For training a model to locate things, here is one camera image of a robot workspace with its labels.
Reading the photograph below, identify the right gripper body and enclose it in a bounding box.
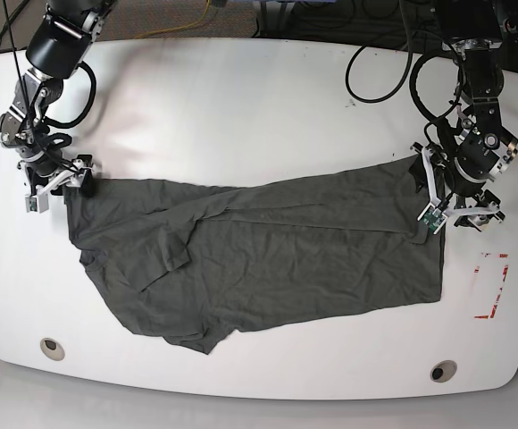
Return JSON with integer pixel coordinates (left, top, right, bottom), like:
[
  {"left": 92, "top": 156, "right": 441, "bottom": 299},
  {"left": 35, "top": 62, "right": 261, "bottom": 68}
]
[{"left": 18, "top": 155, "right": 94, "bottom": 195}]

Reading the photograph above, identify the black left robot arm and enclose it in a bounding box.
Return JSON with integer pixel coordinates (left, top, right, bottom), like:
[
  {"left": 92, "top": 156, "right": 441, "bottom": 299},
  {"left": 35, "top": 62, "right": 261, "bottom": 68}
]
[{"left": 409, "top": 1, "right": 518, "bottom": 234}]

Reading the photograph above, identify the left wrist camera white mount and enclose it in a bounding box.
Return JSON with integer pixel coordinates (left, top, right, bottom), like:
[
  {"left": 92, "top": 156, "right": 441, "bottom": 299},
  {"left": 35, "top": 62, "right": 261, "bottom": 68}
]
[{"left": 414, "top": 143, "right": 496, "bottom": 235}]

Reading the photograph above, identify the left table cable grommet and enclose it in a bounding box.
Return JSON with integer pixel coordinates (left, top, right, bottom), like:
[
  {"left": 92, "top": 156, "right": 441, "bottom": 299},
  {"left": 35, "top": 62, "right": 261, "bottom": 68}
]
[{"left": 39, "top": 338, "right": 65, "bottom": 362}]

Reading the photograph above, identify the red tape rectangle marking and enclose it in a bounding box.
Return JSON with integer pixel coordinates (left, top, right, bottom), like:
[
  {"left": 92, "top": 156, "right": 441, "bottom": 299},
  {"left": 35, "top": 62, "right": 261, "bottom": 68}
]
[{"left": 469, "top": 253, "right": 509, "bottom": 320}]

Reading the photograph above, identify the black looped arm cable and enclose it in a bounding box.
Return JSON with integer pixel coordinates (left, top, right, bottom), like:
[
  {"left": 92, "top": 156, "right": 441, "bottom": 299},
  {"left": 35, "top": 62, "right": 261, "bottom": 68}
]
[{"left": 345, "top": 42, "right": 414, "bottom": 104}]

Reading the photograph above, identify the right table cable grommet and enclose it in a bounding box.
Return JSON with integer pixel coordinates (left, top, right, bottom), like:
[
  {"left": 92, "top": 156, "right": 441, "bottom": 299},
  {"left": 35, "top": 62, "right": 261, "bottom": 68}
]
[{"left": 430, "top": 360, "right": 457, "bottom": 383}]

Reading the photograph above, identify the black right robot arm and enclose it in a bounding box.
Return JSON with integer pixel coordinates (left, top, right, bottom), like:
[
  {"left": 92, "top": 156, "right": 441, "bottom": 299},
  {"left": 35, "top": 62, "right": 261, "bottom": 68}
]
[{"left": 0, "top": 1, "right": 117, "bottom": 211}]

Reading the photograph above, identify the dark grey t-shirt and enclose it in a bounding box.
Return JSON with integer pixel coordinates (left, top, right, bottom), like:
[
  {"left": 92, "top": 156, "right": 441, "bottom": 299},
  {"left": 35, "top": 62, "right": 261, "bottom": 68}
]
[{"left": 64, "top": 157, "right": 445, "bottom": 354}]

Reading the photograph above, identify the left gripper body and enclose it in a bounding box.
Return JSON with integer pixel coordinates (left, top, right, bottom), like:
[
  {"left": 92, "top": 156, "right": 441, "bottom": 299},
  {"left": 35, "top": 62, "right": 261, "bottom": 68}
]
[{"left": 427, "top": 145, "right": 487, "bottom": 206}]

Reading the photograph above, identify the table cable grommet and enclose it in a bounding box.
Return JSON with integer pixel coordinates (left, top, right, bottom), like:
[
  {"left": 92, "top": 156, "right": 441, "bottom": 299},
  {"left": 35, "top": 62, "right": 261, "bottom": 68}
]
[
  {"left": 39, "top": 338, "right": 65, "bottom": 362},
  {"left": 430, "top": 360, "right": 457, "bottom": 383}
]

